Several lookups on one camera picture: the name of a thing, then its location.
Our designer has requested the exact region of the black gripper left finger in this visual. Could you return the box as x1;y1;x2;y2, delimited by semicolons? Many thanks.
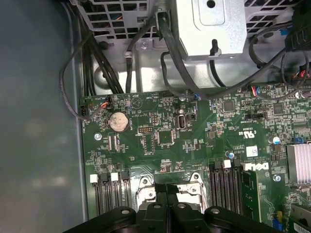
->
62;183;169;233

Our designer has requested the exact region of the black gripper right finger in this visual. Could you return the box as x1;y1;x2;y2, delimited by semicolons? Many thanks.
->
167;184;283;233

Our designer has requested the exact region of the CPU socket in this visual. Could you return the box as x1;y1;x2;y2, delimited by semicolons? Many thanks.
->
131;173;207;216

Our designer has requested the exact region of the green RAM stick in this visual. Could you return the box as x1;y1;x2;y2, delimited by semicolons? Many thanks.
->
242;169;262;222

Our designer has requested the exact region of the green motherboard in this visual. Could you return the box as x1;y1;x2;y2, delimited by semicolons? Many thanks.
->
80;83;311;233

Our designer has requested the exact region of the internal USB port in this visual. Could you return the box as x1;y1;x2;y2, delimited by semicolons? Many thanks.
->
176;114;187;129

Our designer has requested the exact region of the round coin battery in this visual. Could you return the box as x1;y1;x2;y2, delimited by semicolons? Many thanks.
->
108;111;129;133

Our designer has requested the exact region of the silver finned heat sink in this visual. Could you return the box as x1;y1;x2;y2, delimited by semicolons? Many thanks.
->
286;144;311;184

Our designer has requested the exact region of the open grey PC case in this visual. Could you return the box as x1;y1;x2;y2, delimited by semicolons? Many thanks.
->
0;0;311;233

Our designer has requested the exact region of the perforated metal drive cage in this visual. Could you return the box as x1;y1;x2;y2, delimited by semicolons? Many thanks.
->
72;0;311;41

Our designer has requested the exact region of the black connector block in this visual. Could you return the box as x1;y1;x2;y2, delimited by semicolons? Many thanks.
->
284;14;311;53

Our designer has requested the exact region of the black cable bundle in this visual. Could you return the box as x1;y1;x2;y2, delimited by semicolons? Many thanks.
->
64;0;126;97

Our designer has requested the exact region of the silver sheet metal bracket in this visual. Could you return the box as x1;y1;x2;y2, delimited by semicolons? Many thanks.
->
170;0;246;61

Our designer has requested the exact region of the thick black cable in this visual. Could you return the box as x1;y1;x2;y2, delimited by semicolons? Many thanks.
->
155;9;287;100

